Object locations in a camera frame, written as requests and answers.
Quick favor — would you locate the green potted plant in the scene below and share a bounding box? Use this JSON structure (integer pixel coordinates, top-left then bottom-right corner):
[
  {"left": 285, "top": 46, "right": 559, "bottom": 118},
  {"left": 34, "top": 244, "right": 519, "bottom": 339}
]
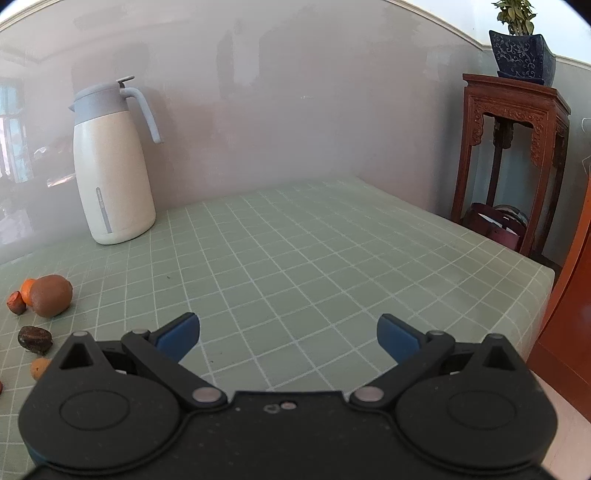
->
[{"left": 491, "top": 0, "right": 537, "bottom": 37}]

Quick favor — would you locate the white and blue thermos jug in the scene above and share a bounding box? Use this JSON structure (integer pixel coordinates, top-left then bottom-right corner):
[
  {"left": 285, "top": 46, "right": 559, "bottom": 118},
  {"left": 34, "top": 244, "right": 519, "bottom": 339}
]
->
[{"left": 68, "top": 75, "right": 164, "bottom": 245}]

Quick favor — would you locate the brown kiwi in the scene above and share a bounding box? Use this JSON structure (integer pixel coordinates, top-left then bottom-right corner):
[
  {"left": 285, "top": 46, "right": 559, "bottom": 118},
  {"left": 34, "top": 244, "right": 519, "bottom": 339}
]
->
[{"left": 33, "top": 274, "right": 74, "bottom": 318}]

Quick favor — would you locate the blue patterned plant pot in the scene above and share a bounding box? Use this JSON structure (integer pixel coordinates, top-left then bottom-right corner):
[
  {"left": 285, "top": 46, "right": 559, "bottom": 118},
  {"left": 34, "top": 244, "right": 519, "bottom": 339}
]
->
[{"left": 488, "top": 30, "right": 557, "bottom": 86}]

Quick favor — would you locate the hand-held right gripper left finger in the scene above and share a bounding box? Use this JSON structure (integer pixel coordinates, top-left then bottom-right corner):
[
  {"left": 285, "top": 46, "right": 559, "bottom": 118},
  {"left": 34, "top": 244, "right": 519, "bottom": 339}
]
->
[{"left": 58, "top": 313, "right": 228, "bottom": 411}]

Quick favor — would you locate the green checked tablecloth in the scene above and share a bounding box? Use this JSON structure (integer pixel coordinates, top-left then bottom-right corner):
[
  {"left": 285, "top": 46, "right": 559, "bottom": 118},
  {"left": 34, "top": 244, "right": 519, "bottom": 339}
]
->
[{"left": 0, "top": 178, "right": 556, "bottom": 480}]

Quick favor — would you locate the carved wooden plant stand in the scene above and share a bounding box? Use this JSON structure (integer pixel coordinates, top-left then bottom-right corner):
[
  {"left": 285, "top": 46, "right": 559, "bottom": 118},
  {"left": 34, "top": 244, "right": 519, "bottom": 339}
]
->
[{"left": 450, "top": 73, "right": 572, "bottom": 267}]

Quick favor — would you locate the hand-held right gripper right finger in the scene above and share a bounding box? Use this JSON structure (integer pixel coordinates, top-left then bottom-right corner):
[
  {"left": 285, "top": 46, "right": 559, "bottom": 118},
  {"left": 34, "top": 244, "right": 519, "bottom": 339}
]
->
[{"left": 350, "top": 314, "right": 519, "bottom": 411}]

